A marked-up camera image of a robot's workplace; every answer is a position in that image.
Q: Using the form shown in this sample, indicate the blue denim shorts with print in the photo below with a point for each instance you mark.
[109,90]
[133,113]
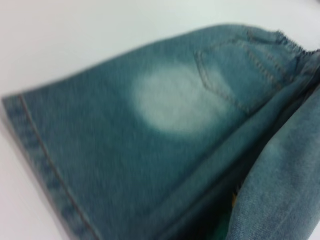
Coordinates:
[162,140]

